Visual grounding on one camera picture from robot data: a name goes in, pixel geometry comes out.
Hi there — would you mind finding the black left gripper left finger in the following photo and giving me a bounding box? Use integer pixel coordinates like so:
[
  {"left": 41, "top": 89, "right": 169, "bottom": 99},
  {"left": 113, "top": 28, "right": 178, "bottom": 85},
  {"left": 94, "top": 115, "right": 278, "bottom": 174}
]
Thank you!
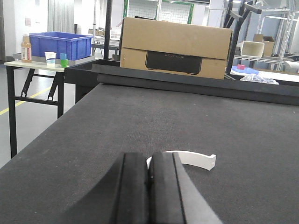
[{"left": 61, "top": 153, "right": 149, "bottom": 224}]

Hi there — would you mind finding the black raised table ledge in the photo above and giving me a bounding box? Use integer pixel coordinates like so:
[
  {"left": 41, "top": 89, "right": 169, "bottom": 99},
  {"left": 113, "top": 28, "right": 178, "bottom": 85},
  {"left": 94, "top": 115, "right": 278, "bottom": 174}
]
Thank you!
[{"left": 64, "top": 59, "right": 299, "bottom": 105}]

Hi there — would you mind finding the small brown cardboard box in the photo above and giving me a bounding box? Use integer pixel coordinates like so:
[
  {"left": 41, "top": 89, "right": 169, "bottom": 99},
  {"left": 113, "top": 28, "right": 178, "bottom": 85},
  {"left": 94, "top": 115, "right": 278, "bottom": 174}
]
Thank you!
[{"left": 253, "top": 34, "right": 275, "bottom": 56}]

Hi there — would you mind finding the orange drink bottle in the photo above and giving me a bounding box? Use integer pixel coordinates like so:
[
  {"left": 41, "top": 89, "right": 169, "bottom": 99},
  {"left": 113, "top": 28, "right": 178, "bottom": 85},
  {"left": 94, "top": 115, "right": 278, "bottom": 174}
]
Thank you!
[{"left": 21, "top": 34, "right": 32, "bottom": 63}]

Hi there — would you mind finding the pink block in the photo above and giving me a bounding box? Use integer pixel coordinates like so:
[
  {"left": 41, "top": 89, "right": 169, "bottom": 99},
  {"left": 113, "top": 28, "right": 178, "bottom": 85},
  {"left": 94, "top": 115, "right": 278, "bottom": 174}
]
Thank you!
[{"left": 237, "top": 64, "right": 246, "bottom": 70}]

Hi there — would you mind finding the crumpled plastic bag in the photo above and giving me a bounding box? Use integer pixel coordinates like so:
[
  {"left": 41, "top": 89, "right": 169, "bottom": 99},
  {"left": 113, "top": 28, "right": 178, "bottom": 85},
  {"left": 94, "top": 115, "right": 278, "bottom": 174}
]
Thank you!
[{"left": 240, "top": 74, "right": 279, "bottom": 85}]

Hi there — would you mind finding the blue plastic bin on table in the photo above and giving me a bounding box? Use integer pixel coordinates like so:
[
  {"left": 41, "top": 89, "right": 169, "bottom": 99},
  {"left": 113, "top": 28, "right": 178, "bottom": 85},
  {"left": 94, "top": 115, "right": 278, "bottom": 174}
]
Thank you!
[{"left": 29, "top": 32, "right": 93, "bottom": 61}]

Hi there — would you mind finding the large cardboard box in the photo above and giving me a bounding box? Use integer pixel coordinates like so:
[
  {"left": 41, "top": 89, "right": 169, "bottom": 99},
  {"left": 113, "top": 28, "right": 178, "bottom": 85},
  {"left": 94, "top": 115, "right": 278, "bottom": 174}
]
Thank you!
[{"left": 120, "top": 17, "right": 232, "bottom": 79}]

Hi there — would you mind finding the blue and green cup stack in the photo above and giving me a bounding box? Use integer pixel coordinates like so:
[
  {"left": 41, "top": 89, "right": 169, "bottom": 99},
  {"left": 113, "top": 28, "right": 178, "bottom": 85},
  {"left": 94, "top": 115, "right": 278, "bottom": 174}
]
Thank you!
[{"left": 60, "top": 53, "right": 68, "bottom": 68}]

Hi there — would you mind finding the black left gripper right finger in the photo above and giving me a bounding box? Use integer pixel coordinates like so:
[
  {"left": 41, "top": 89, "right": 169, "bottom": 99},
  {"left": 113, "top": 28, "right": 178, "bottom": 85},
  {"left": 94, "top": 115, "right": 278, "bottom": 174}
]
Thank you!
[{"left": 149, "top": 153, "right": 222, "bottom": 224}]

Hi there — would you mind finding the white open box on shelf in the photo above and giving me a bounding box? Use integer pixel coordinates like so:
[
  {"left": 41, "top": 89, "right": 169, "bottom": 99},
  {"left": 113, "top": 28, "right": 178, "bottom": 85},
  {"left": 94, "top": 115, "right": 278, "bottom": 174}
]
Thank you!
[{"left": 239, "top": 41, "right": 264, "bottom": 58}]

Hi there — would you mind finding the white curved PVC pipe clamp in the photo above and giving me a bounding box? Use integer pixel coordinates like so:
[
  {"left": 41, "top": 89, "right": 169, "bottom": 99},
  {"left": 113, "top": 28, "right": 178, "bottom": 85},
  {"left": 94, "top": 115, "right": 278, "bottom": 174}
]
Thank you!
[{"left": 146, "top": 150, "right": 217, "bottom": 171}]

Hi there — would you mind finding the folding table with black legs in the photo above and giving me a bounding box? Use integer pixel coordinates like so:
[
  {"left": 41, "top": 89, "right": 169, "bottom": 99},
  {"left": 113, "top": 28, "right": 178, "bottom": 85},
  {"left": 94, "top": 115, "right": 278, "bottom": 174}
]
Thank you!
[{"left": 4, "top": 60, "right": 65, "bottom": 157}]

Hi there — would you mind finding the black vertical pole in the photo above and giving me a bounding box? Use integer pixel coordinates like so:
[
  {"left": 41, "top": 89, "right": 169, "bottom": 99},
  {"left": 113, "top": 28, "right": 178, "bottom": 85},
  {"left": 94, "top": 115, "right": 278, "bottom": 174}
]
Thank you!
[{"left": 103, "top": 0, "right": 113, "bottom": 60}]

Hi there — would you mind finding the metal wire shelf rack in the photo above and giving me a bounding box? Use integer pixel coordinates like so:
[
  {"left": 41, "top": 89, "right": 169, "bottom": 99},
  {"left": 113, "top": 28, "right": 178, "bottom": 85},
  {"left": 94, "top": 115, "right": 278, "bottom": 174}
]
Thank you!
[{"left": 234, "top": 8, "right": 299, "bottom": 71}]

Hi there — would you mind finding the white paper cup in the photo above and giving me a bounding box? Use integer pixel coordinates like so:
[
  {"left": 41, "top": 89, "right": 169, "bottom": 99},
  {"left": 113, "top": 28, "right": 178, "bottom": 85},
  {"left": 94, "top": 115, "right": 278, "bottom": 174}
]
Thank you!
[{"left": 45, "top": 51, "right": 56, "bottom": 67}]

